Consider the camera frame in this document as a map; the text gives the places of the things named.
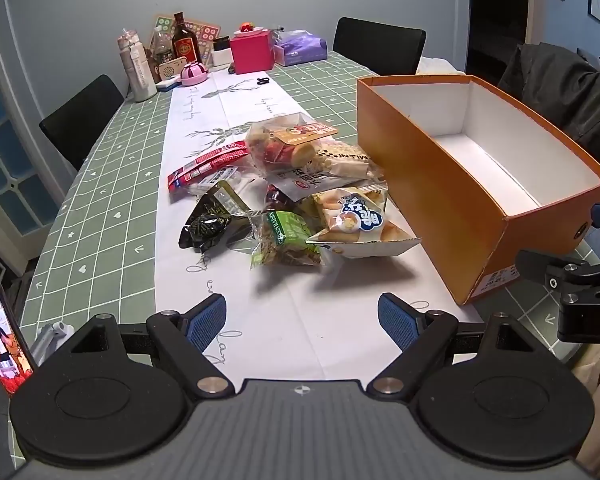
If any white table runner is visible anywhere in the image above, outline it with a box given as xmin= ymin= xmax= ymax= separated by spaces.
xmin=155 ymin=72 xmax=478 ymax=386

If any clear plastic bottle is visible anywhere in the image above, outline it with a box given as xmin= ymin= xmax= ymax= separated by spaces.
xmin=150 ymin=26 xmax=174 ymax=65

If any red spicy strip packet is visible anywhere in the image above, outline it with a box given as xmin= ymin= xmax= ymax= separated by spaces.
xmin=166 ymin=141 xmax=249 ymax=193

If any blue label biscuit bag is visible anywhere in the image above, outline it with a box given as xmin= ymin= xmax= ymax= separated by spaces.
xmin=306 ymin=186 xmax=420 ymax=259

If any white spicy stick packet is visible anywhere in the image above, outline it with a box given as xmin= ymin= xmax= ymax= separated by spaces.
xmin=264 ymin=169 xmax=360 ymax=202

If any green checked tablecloth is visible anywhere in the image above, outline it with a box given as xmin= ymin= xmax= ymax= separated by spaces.
xmin=10 ymin=50 xmax=600 ymax=466

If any black chair far end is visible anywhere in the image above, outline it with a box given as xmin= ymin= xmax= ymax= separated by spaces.
xmin=332 ymin=16 xmax=426 ymax=76

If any purple tissue pack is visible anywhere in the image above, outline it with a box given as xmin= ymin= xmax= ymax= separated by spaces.
xmin=273 ymin=30 xmax=328 ymax=67

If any pink round container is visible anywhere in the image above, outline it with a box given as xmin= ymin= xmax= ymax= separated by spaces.
xmin=180 ymin=62 xmax=209 ymax=87

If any orange cardboard box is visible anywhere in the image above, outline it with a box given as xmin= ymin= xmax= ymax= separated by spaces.
xmin=356 ymin=74 xmax=600 ymax=304

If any smartphone with video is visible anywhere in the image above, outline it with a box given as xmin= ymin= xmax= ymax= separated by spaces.
xmin=0 ymin=284 xmax=36 ymax=396

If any dark green snack packet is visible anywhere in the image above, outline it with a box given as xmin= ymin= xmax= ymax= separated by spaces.
xmin=178 ymin=180 xmax=250 ymax=254

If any green raisin bag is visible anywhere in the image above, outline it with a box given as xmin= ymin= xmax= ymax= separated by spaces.
xmin=251 ymin=210 xmax=321 ymax=268

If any black chair left side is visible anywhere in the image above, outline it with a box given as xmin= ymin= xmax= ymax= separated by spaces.
xmin=40 ymin=75 xmax=124 ymax=171

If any chocolate ball bag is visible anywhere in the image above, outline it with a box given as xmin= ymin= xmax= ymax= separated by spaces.
xmin=264 ymin=184 xmax=297 ymax=211

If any blue white small box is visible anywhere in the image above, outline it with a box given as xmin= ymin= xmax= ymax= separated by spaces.
xmin=156 ymin=76 xmax=181 ymax=92

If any dark liquor bottle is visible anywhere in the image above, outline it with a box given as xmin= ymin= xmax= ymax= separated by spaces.
xmin=172 ymin=12 xmax=201 ymax=63

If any beige speaker box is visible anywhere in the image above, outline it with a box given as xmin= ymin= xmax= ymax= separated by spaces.
xmin=158 ymin=56 xmax=187 ymax=80

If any white charger box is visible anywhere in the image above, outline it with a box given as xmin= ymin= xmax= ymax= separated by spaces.
xmin=211 ymin=36 xmax=233 ymax=67

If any magenta box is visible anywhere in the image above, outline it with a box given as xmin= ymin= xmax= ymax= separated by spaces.
xmin=230 ymin=27 xmax=274 ymax=75

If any dotted card board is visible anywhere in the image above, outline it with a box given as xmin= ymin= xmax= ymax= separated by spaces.
xmin=149 ymin=14 xmax=221 ymax=67

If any white thermos bottle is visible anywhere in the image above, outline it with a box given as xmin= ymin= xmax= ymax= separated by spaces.
xmin=118 ymin=29 xmax=157 ymax=102

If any checkered puffed corn bag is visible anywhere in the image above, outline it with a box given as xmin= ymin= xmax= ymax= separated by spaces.
xmin=304 ymin=140 xmax=384 ymax=180

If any dried fruit mix bag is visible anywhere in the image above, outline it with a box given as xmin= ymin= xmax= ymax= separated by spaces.
xmin=245 ymin=113 xmax=338 ymax=174

